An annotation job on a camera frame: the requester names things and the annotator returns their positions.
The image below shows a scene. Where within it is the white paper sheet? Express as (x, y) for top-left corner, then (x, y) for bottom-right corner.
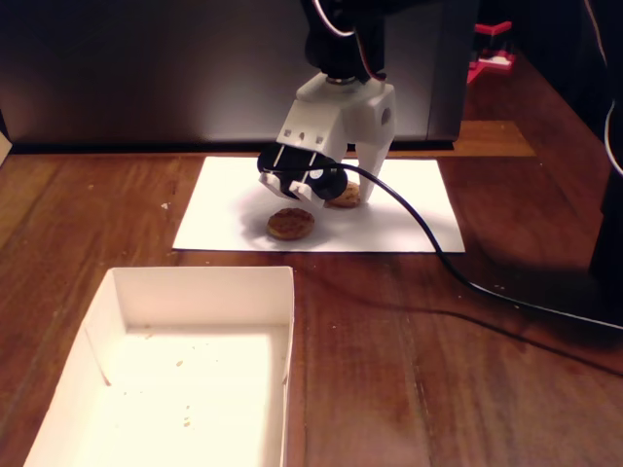
(172, 155), (467, 255)

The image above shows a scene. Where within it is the black camera cable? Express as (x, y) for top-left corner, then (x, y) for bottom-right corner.
(335, 162), (623, 333)

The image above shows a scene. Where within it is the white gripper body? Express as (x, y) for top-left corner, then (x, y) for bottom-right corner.
(275, 72), (397, 165)

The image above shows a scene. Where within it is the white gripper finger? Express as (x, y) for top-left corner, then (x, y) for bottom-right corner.
(349, 135), (393, 201)

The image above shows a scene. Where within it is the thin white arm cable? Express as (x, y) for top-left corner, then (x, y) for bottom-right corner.
(583, 0), (623, 177)

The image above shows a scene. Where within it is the white red servo wire bundle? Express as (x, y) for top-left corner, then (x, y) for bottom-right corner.
(311, 0), (390, 83)

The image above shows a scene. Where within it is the black wrist camera white mount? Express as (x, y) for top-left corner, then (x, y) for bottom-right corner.
(256, 143), (350, 209)

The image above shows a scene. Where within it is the red and white plastic object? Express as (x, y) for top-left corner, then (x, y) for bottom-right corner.
(466, 19), (518, 87)

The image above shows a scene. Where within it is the chocolate chip mini cookie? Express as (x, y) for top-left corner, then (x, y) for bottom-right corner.
(266, 207), (315, 241)
(324, 180), (362, 209)

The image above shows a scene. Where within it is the white cardboard box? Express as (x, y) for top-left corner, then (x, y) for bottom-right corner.
(21, 266), (297, 467)

